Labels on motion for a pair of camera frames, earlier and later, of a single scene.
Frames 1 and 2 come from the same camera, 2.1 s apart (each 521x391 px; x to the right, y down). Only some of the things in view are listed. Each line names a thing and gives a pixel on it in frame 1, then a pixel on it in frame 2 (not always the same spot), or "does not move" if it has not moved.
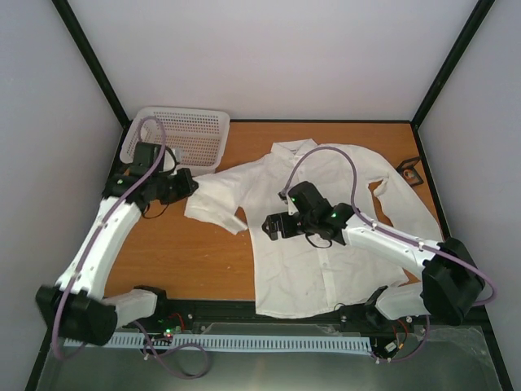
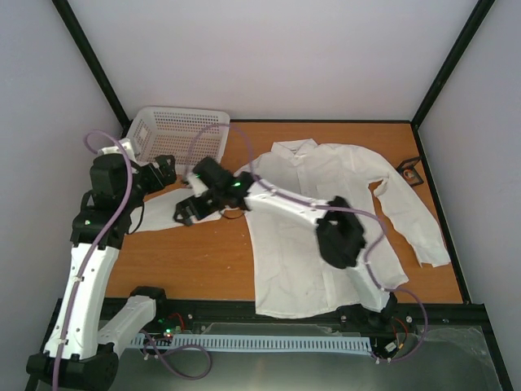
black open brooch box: [407, 170] does not move
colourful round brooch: [409, 174] does not move
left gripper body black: [179, 190] → [156, 182]
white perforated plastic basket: [199, 136] does not move
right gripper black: [273, 219] → [199, 213]
